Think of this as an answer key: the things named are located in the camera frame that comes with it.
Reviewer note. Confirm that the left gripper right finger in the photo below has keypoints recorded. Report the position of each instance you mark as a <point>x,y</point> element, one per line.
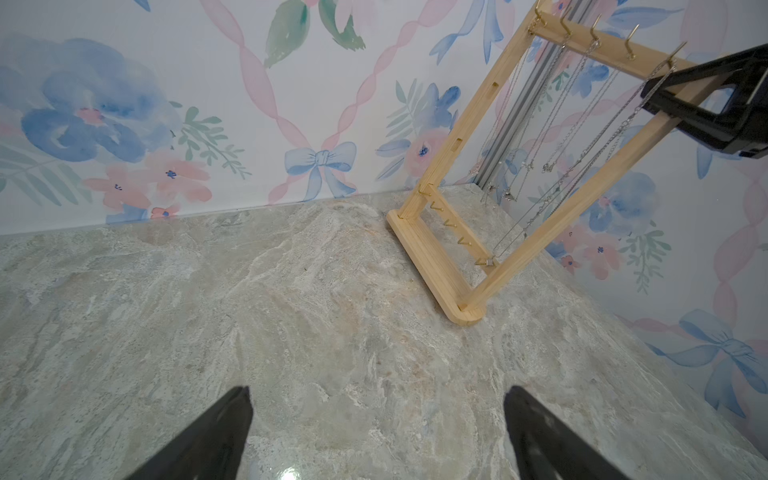
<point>545,447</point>

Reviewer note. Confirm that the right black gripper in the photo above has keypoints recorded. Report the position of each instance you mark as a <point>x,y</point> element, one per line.
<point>733,119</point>

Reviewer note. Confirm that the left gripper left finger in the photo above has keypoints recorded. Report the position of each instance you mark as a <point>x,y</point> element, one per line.
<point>211,447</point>

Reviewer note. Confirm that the right aluminium corner post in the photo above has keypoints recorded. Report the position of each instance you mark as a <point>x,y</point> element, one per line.
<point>513,106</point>

